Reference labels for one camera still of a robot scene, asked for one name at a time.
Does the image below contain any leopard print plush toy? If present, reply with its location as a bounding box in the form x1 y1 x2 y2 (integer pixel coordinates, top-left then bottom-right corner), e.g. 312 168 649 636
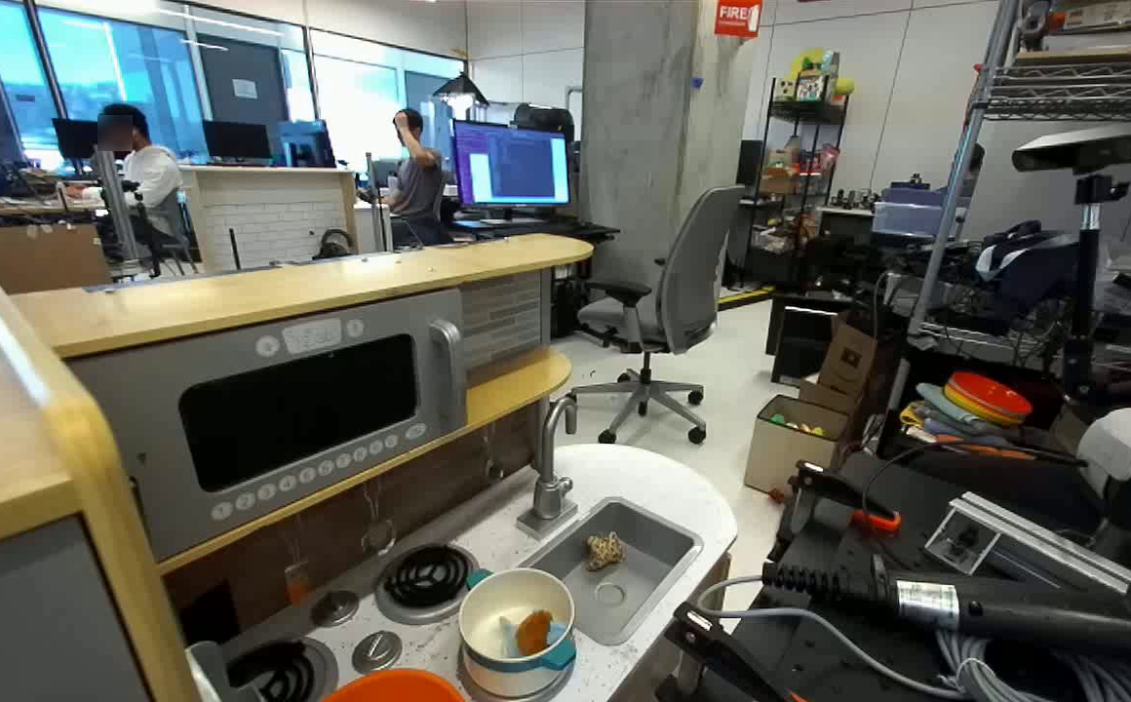
583 528 631 578

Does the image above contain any blue and brown plush toy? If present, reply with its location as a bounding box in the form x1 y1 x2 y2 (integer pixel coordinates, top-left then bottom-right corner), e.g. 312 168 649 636
513 604 563 660

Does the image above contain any grey toy faucet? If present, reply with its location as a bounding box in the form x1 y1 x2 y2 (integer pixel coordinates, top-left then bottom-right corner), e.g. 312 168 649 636
516 391 584 538

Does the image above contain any grey toy sink basin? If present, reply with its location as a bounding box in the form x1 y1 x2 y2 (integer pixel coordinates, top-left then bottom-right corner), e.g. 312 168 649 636
522 495 705 651

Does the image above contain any grey toy microwave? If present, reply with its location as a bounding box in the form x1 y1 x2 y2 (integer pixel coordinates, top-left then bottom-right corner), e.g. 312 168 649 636
67 307 472 564

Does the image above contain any orange plastic bowl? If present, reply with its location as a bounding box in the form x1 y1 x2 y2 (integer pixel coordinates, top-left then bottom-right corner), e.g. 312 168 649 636
324 662 472 702

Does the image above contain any grey swivel office chair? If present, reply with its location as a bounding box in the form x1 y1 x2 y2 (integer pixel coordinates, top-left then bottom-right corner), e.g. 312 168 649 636
567 186 750 447

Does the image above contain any lit computer monitor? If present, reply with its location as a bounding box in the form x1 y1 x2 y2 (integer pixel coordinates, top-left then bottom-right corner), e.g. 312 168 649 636
448 117 579 217

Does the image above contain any person in grey shirt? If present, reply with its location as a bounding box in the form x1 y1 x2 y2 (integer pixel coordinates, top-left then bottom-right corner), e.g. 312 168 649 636
381 106 454 251

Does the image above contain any open cardboard box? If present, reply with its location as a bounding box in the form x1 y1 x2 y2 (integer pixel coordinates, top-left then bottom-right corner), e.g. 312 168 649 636
743 391 857 502

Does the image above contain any black coil stove burner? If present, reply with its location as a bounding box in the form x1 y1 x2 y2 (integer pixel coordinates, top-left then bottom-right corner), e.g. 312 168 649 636
217 636 344 702
372 538 485 626

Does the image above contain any brown cardboard box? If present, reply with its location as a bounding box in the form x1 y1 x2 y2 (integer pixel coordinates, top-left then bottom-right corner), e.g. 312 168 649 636
799 317 893 422

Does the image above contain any black pendant lamp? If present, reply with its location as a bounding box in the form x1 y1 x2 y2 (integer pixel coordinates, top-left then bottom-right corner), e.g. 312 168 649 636
431 57 494 110

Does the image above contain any black shelf with items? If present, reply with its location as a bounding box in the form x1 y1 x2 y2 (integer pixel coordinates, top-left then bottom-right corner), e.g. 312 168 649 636
758 45 857 286

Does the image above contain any white partition panel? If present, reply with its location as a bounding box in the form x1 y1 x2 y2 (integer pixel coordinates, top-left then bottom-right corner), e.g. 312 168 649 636
178 162 363 277

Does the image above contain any black computer monitor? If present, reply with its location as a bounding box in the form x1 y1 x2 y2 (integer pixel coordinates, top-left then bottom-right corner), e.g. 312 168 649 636
272 117 340 171
199 117 279 168
46 114 112 168

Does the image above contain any grey stove knob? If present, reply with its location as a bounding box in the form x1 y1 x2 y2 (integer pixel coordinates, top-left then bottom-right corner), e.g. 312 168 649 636
346 626 407 680
310 589 363 632

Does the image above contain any stack of orange plates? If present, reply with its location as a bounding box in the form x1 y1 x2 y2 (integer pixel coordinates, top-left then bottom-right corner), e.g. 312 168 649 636
938 368 1038 430

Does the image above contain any person in white shirt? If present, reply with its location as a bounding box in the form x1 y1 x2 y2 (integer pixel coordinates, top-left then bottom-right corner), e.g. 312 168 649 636
93 103 204 268

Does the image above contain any black cylindrical tool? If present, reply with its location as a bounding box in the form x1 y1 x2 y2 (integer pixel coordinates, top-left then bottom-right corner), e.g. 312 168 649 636
758 559 1131 660

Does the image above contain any metal shelf rack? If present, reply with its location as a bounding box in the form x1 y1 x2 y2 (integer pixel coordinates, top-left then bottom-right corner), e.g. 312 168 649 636
893 0 1131 392

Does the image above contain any white pot with teal handles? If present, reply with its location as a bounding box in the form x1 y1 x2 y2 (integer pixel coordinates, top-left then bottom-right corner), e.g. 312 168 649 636
457 564 584 702

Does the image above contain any red wall sign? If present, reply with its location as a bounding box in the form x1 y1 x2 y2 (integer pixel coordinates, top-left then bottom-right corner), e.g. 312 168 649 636
710 0 769 44

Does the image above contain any aluminium rail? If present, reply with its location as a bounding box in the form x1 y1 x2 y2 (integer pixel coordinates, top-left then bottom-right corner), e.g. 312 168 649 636
922 486 1131 604

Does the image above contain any black camera on stand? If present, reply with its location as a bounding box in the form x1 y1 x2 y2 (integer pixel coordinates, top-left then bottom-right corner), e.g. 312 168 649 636
1009 114 1131 404

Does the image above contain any grey cable bundle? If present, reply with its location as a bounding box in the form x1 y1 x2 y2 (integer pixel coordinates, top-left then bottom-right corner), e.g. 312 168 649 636
932 626 1131 702

